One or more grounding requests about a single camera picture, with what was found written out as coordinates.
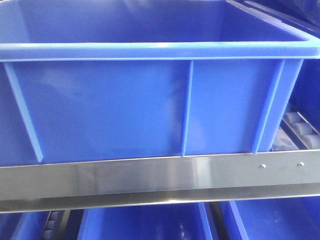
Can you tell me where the lower right blue bin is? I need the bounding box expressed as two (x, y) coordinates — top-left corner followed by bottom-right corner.
(219, 196), (320, 240)

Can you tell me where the large blue plastic crate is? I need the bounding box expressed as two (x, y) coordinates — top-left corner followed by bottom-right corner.
(234, 0), (320, 108)

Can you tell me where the steel front crossbar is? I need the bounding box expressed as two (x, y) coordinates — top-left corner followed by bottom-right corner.
(0, 150), (320, 213)

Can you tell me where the blue bin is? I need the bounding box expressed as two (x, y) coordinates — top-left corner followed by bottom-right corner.
(0, 0), (310, 167)
(0, 211), (50, 240)
(219, 196), (320, 240)

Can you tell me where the lower left blue bin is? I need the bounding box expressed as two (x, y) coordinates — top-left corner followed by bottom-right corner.
(0, 211), (50, 240)

